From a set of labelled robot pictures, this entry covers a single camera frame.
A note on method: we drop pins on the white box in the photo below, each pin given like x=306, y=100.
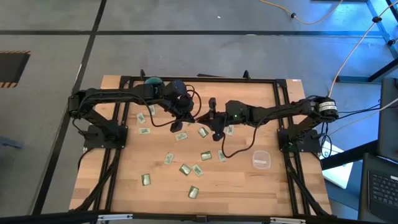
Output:
x=339, y=175

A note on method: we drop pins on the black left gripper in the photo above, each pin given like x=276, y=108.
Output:
x=183, y=102

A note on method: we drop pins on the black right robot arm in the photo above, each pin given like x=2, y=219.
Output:
x=280, y=112

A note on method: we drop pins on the black frame clamp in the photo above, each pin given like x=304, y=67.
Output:
x=142, y=74
x=246, y=74

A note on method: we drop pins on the grey floor object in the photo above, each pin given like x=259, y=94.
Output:
x=9, y=143

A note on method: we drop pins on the black diagonal bar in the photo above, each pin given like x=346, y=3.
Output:
x=348, y=156

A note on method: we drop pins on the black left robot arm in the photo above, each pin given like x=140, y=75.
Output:
x=109, y=95

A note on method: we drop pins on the metal stand frame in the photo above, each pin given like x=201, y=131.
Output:
x=382, y=31

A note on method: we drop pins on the silver bracket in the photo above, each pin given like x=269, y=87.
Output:
x=287, y=220
x=115, y=216

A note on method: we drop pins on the pale Stevia sweetener packet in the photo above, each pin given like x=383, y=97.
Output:
x=181, y=136
x=197, y=170
x=229, y=129
x=141, y=118
x=152, y=110
x=221, y=156
x=144, y=131
x=168, y=158

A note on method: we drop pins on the teal ceramic mug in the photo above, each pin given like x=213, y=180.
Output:
x=154, y=81

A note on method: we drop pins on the black aluminium extrusion frame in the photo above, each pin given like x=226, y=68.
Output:
x=217, y=80

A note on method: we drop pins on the black rig beam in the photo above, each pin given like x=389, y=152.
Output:
x=46, y=217

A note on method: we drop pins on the black mat with striped edge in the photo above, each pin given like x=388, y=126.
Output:
x=12, y=68

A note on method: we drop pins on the dark laptop with keyboard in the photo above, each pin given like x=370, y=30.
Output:
x=384, y=193

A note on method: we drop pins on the grey monitor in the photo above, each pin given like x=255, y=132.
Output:
x=388, y=124

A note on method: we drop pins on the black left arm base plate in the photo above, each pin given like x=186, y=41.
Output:
x=90, y=143

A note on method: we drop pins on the clear plastic container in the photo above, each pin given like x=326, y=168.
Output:
x=261, y=158

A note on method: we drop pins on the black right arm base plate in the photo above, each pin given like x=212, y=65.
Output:
x=312, y=147

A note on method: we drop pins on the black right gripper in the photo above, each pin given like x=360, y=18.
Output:
x=228, y=115

